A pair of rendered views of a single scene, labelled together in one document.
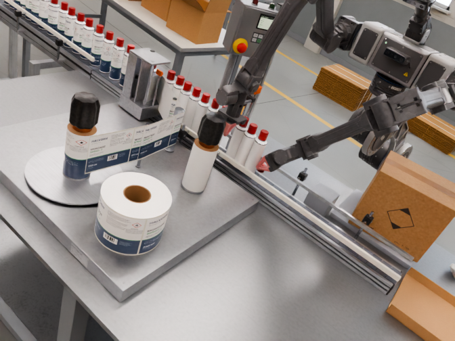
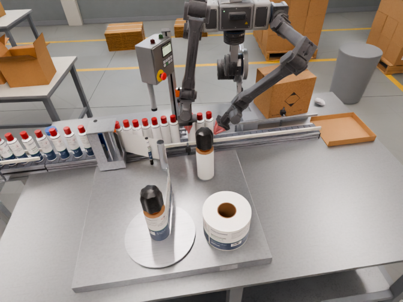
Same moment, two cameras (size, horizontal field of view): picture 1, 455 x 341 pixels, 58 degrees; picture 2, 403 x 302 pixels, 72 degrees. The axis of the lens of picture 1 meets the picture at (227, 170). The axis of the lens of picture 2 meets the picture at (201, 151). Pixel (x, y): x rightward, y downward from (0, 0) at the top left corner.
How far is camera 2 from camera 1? 0.78 m
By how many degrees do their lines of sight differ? 27
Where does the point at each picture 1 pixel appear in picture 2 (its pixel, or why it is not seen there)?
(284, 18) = (196, 42)
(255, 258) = (269, 178)
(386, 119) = (301, 63)
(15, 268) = not seen: outside the picture
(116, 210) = (237, 229)
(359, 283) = (307, 144)
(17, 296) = not seen: outside the picture
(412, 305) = (329, 133)
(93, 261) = (242, 261)
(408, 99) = (306, 45)
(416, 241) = (303, 103)
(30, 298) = not seen: outside the picture
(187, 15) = (23, 69)
